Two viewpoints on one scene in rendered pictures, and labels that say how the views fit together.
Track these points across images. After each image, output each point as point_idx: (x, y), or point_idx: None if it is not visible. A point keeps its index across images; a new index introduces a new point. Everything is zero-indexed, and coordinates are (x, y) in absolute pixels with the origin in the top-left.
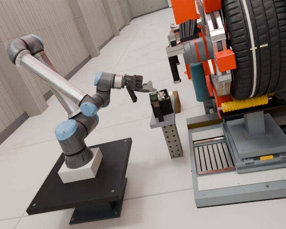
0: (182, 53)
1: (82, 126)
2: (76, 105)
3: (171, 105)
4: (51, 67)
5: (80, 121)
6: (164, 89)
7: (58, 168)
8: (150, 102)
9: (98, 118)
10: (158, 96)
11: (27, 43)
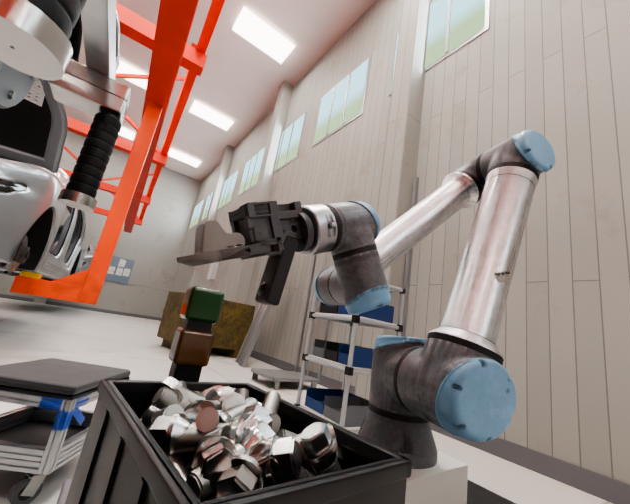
0: (63, 103)
1: (397, 360)
2: (444, 315)
3: (79, 458)
4: (480, 208)
5: (412, 352)
6: (233, 496)
7: (475, 492)
8: (258, 389)
9: (446, 398)
10: (219, 385)
11: (481, 158)
